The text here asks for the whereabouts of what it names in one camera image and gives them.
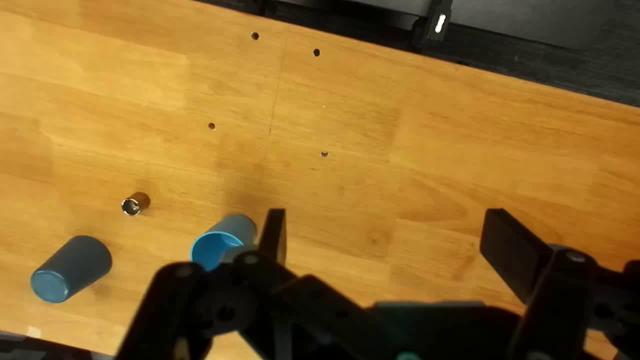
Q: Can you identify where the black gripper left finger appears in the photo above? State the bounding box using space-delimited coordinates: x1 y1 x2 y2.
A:
116 208 376 360

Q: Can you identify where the black clamp with white label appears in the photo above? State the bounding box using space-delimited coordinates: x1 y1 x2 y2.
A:
409 0 456 50

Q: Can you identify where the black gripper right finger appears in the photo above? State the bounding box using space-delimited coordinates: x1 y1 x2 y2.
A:
479 208 640 360

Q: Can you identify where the small metallic cylinder object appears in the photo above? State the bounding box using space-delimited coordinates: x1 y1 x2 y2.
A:
120 189 153 217

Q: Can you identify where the dark blue plastic cup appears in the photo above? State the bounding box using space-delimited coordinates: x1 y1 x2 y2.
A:
28 234 115 306

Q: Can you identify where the light blue plastic cup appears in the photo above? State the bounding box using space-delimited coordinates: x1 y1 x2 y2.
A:
190 212 260 273

